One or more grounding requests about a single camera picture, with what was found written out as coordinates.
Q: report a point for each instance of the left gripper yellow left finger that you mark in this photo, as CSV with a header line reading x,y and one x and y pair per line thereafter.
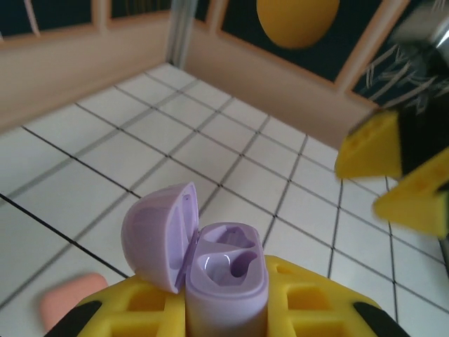
x,y
147,316

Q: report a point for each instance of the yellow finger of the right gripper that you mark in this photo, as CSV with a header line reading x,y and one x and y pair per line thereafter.
x,y
375,151
421,200

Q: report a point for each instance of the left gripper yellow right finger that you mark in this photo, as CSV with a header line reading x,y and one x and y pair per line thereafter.
x,y
315,309

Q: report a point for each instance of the purple round earbud case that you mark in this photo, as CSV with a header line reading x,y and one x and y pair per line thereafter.
x,y
224,302

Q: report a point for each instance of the salmon rectangular earbud case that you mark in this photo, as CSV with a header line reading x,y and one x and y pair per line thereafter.
x,y
66,298

